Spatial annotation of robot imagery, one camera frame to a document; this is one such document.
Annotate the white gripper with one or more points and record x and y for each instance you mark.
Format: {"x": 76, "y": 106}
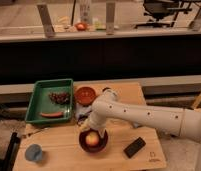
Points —
{"x": 86, "y": 125}

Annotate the yellow red apple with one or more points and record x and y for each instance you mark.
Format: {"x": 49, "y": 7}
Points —
{"x": 92, "y": 139}

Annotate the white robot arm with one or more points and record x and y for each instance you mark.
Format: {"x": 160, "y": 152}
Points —
{"x": 180, "y": 122}

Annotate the dark purple bowl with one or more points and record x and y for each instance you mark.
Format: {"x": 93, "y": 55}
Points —
{"x": 93, "y": 149}

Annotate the orange red bowl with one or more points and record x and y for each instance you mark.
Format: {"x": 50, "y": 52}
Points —
{"x": 85, "y": 95}

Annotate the red chili pepper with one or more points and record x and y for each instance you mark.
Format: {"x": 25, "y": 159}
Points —
{"x": 52, "y": 115}

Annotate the bunch of dark grapes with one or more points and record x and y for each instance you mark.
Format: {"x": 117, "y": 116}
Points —
{"x": 59, "y": 98}

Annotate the black rectangular block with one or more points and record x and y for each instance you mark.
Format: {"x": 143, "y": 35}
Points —
{"x": 134, "y": 147}

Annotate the green plastic tray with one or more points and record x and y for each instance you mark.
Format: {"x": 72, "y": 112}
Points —
{"x": 41, "y": 103}

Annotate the blue plastic cup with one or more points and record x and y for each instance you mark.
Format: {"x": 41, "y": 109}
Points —
{"x": 34, "y": 153}

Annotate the red fruit on shelf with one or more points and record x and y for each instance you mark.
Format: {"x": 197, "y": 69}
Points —
{"x": 81, "y": 26}

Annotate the black office chair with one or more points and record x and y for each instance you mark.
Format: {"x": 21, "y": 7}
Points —
{"x": 159, "y": 9}

